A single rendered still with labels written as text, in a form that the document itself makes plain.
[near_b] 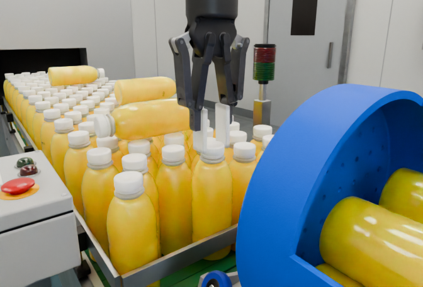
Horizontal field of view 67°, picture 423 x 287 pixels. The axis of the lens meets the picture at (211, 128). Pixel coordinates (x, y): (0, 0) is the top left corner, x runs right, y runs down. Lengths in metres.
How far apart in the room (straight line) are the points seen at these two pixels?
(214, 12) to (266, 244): 0.30
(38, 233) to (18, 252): 0.03
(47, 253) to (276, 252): 0.28
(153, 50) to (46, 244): 4.80
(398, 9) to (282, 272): 3.70
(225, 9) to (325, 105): 0.21
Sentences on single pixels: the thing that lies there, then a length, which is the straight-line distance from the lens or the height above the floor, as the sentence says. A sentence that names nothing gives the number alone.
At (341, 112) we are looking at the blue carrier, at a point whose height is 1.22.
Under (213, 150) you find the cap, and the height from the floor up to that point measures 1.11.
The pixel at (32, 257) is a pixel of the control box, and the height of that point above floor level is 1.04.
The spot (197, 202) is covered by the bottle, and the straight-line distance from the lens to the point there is 0.53.
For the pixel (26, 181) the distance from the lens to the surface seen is 0.46.
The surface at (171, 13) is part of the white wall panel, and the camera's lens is 5.35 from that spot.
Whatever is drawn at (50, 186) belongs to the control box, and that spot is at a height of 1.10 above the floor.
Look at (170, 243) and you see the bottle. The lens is 0.60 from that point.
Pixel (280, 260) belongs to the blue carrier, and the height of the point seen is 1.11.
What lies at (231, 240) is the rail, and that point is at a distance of 0.56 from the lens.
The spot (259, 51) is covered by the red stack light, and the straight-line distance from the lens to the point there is 0.91.
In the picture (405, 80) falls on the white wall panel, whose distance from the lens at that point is 3.86.
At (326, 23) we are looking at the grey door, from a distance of 4.17.
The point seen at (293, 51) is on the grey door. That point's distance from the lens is 4.41.
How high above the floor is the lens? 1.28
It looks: 16 degrees down
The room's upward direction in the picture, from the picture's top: straight up
